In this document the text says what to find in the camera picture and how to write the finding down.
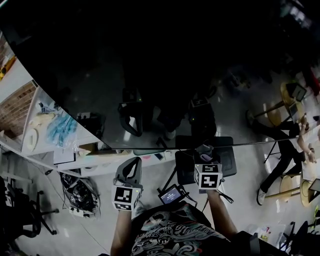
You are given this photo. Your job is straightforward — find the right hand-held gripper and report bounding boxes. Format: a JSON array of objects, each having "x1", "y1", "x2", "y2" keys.
[{"x1": 193, "y1": 148, "x2": 223, "y2": 191}]

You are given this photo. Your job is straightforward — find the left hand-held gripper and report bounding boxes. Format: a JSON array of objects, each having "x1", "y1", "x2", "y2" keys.
[{"x1": 111, "y1": 156, "x2": 144, "y2": 212}]

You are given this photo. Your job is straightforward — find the grey and purple cloth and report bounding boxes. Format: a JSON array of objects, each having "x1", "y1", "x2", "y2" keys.
[{"x1": 196, "y1": 143, "x2": 215, "y2": 162}]

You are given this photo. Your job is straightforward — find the person's left forearm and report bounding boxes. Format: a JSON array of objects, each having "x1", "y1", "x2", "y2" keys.
[{"x1": 109, "y1": 209, "x2": 133, "y2": 256}]

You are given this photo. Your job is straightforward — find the person's right forearm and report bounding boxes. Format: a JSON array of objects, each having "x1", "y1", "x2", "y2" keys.
[{"x1": 206, "y1": 188, "x2": 239, "y2": 241}]

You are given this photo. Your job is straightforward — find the green tinted panel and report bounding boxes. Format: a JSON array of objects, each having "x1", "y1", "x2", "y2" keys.
[{"x1": 132, "y1": 149, "x2": 161, "y2": 156}]

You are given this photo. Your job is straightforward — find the cardboard box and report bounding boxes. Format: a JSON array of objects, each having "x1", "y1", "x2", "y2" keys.
[{"x1": 78, "y1": 142, "x2": 112, "y2": 156}]

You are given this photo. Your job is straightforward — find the small black chest monitor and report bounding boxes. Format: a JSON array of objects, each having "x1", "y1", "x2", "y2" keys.
[{"x1": 157, "y1": 184, "x2": 188, "y2": 205}]

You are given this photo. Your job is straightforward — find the white power strip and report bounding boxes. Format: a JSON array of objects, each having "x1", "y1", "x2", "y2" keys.
[{"x1": 69, "y1": 206, "x2": 91, "y2": 219}]

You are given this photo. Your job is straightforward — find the flat white box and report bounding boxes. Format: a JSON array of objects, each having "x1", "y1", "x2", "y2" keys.
[{"x1": 53, "y1": 147, "x2": 76, "y2": 165}]

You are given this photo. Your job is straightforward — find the person's black patterned shirt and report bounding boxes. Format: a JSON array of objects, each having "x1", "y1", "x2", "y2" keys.
[{"x1": 129, "y1": 201, "x2": 288, "y2": 256}]

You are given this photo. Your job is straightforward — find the bag of small blue items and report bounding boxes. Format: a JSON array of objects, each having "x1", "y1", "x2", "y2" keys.
[{"x1": 46, "y1": 113, "x2": 78, "y2": 149}]

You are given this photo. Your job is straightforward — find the round wooden table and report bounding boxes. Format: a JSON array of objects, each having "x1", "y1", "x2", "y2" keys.
[{"x1": 264, "y1": 174, "x2": 320, "y2": 208}]

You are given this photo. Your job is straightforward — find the clear plastic box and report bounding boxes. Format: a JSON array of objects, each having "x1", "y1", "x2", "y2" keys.
[{"x1": 246, "y1": 223, "x2": 286, "y2": 248}]

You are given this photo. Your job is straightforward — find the white foam roll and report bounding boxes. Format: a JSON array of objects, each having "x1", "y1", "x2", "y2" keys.
[{"x1": 25, "y1": 126, "x2": 40, "y2": 151}]

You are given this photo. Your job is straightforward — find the silver laptop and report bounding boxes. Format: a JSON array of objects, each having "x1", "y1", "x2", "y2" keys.
[{"x1": 301, "y1": 159, "x2": 320, "y2": 181}]

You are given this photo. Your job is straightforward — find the black office chair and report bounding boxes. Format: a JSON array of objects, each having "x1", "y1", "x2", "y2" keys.
[
  {"x1": 279, "y1": 219, "x2": 320, "y2": 256},
  {"x1": 0, "y1": 174, "x2": 60, "y2": 239}
]

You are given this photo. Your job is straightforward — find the black tablet with stand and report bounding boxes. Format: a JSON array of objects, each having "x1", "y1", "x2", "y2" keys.
[{"x1": 309, "y1": 178, "x2": 320, "y2": 199}]

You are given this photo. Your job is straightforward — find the white metal shelf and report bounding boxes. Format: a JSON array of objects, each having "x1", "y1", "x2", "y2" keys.
[{"x1": 0, "y1": 32, "x2": 181, "y2": 177}]

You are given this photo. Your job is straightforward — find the yellow toys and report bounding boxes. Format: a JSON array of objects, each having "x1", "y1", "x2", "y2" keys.
[{"x1": 0, "y1": 56, "x2": 17, "y2": 81}]

